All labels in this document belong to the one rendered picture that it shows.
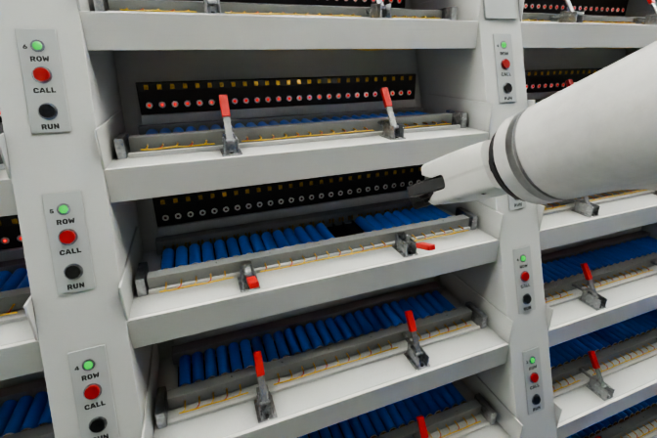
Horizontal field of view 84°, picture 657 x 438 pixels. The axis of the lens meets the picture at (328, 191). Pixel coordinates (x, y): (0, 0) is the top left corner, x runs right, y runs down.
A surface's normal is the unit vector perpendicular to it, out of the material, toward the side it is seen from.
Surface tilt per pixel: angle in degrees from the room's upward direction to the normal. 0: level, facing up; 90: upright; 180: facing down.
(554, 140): 89
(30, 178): 90
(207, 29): 108
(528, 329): 90
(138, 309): 18
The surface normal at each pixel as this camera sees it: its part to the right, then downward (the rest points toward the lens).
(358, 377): -0.01, -0.94
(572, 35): 0.35, 0.32
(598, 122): -0.95, 0.11
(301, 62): 0.33, 0.01
